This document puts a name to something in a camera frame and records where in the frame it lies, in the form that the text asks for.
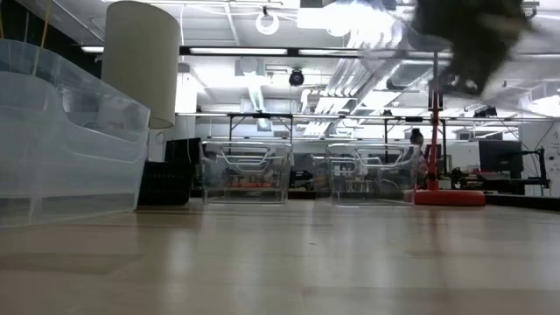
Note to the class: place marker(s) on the clear plastic bin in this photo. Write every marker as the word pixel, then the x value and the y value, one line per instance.
pixel 372 192
pixel 380 30
pixel 245 192

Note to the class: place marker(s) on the frosted plastic bin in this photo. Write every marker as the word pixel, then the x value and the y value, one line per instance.
pixel 87 188
pixel 26 57

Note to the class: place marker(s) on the person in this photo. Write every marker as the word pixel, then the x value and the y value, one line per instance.
pixel 416 137

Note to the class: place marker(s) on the black computer monitor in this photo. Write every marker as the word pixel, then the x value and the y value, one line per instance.
pixel 501 157

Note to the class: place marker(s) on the fluorescent ceiling light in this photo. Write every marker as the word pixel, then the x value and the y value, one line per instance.
pixel 238 51
pixel 328 52

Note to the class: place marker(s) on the red desk lamp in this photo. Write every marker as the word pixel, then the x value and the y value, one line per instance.
pixel 450 198

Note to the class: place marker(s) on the black panel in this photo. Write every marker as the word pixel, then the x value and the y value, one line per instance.
pixel 194 151

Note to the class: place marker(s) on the white cylindrical shade lamp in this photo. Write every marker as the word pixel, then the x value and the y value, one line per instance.
pixel 140 65

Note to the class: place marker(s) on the black aluminium table frame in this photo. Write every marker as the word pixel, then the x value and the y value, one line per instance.
pixel 525 202

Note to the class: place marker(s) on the black ceiling camera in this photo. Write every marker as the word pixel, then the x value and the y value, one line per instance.
pixel 296 78

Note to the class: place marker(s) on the black metal table frame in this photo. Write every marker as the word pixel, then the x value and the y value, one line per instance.
pixel 260 115

